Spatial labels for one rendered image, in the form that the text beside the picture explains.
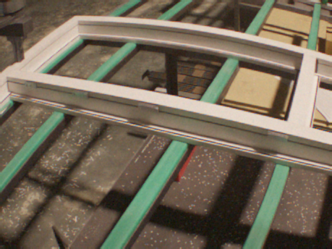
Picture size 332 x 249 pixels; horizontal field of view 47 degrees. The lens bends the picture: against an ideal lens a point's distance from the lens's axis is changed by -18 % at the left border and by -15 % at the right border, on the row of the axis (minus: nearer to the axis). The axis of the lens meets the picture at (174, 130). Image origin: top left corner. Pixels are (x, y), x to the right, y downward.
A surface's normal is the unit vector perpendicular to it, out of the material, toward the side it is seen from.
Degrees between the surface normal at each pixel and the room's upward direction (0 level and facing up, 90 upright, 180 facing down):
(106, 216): 0
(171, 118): 90
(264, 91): 0
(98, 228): 0
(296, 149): 90
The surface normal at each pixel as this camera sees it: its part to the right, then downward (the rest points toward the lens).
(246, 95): -0.03, -0.80
